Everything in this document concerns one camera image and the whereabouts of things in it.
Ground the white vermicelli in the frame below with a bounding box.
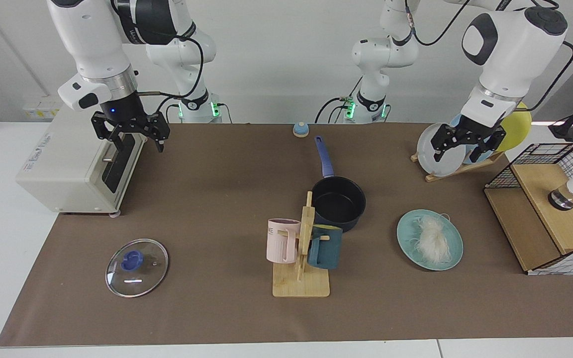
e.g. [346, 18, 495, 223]
[408, 213, 454, 264]

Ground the glass lid with blue knob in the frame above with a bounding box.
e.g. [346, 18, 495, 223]
[105, 239, 169, 298]

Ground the pink cup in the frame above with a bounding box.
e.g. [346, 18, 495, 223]
[266, 218, 301, 264]

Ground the pale toaster oven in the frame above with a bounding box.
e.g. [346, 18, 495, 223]
[15, 102, 147, 218]

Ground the white wall socket strip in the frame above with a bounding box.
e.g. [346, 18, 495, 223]
[22, 102, 62, 120]

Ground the yellow plate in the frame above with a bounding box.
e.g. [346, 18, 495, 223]
[495, 102, 532, 152]

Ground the light blue plate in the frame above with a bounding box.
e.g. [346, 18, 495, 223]
[448, 113, 495, 166]

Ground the wooden plate rack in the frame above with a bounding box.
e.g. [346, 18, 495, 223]
[411, 151, 506, 182]

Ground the black pot with blue handle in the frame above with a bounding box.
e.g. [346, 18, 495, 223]
[310, 136, 367, 233]

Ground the dark teal cup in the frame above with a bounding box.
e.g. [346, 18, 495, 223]
[308, 225, 343, 270]

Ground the grey plate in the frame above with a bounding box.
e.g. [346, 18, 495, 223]
[417, 123, 466, 178]

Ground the teal round plate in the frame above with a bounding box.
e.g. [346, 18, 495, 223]
[397, 209, 464, 271]

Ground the brown table cloth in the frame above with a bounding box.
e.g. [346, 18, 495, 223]
[0, 123, 573, 347]

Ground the wooden cup stand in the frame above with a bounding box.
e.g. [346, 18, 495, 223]
[273, 191, 331, 298]

